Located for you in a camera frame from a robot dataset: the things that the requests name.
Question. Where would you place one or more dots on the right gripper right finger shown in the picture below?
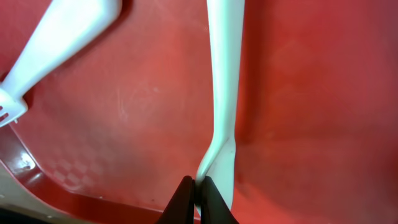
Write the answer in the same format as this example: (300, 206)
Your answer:
(214, 209)

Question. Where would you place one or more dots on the white plastic fork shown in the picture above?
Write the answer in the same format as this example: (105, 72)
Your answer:
(66, 27)

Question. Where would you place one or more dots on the red serving tray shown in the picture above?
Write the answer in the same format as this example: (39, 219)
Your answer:
(110, 134)

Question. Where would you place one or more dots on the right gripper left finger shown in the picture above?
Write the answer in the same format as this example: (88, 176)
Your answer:
(179, 209)

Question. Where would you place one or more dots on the white plastic spoon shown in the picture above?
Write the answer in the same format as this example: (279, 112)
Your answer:
(225, 23)

